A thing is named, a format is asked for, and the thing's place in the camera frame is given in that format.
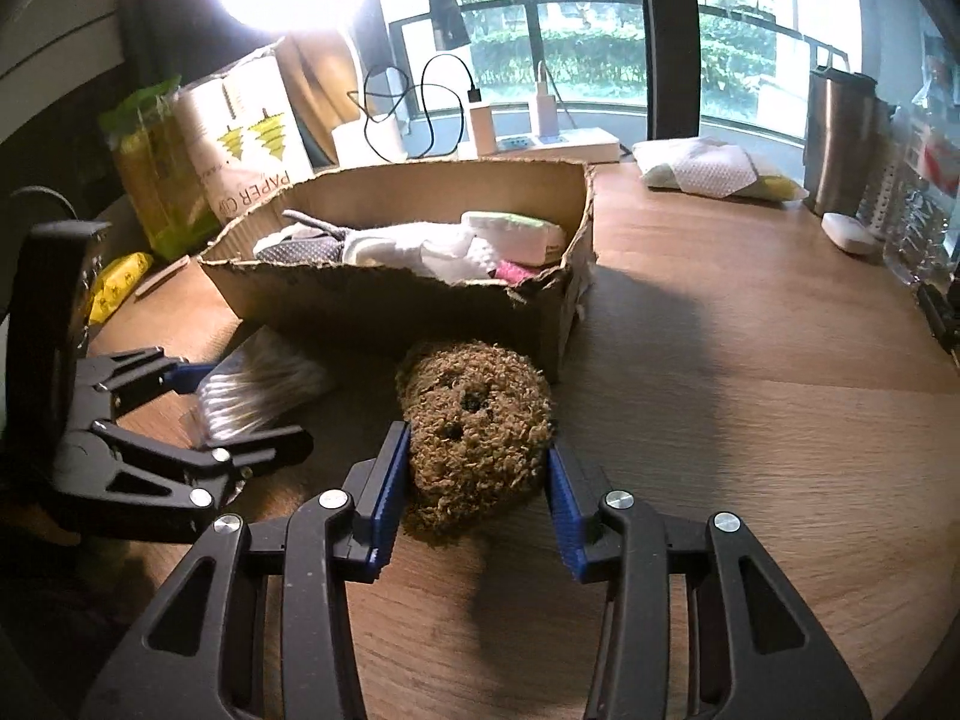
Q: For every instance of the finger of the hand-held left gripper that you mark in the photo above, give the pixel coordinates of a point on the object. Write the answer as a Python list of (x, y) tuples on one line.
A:
[(187, 379), (150, 480)]

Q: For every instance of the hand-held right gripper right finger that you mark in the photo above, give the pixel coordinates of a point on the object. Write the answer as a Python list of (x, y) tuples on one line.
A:
[(566, 517)]

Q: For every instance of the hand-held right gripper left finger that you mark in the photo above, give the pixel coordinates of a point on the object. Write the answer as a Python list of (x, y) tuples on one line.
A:
[(390, 495)]

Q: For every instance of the cotton swab pack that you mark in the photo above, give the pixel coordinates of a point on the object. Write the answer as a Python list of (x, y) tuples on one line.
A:
[(255, 382)]

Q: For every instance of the brown curly plush toy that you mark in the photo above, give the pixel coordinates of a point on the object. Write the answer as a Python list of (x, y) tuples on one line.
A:
[(472, 442)]

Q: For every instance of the grey dotted sock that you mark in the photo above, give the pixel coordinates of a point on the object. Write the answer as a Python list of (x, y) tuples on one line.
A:
[(300, 244)]

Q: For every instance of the cardboard box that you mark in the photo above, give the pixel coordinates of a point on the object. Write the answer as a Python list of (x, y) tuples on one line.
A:
[(360, 315)]

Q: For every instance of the white cloth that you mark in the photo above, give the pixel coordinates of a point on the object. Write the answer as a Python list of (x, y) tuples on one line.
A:
[(420, 251)]

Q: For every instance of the pink plush toy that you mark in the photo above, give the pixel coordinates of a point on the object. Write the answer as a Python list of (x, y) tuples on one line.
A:
[(521, 274)]

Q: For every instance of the white green tissue pack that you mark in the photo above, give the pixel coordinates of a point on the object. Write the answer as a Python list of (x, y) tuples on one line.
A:
[(517, 232)]

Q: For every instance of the yellow packet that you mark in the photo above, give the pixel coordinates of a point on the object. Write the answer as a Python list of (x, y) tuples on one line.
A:
[(116, 285)]

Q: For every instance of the small wooden stick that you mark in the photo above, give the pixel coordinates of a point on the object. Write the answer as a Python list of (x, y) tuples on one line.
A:
[(161, 275)]

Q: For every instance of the green cup pack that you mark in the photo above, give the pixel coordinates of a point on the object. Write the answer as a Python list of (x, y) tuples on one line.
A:
[(150, 165)]

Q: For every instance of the clear paper cup pack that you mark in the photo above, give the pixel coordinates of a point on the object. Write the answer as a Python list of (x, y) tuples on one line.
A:
[(240, 135)]

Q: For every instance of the white desk lamp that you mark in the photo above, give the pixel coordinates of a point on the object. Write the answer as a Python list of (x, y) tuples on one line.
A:
[(371, 139)]

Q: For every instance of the brown curtain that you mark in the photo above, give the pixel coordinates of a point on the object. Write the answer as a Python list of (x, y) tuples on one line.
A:
[(322, 90)]

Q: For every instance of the white power strip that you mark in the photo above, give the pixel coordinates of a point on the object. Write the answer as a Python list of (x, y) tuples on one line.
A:
[(585, 142)]

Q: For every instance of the white earbud case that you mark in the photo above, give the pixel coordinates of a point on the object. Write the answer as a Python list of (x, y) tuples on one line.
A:
[(847, 232)]

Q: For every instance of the black key bunch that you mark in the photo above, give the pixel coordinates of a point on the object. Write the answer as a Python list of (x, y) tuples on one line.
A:
[(941, 322)]

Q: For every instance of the hanging black trousers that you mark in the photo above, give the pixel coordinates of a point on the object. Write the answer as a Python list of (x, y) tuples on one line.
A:
[(446, 7)]

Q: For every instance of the stainless steel tumbler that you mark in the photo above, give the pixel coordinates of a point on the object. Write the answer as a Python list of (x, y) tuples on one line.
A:
[(844, 142)]

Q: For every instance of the clear water bottle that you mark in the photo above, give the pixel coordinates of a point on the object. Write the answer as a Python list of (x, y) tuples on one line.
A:
[(934, 187)]

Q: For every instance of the black balcony railing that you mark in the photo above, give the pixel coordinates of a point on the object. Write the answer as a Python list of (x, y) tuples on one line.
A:
[(585, 1)]

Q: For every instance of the dark window frame post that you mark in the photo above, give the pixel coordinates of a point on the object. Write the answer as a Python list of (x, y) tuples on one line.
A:
[(667, 37)]

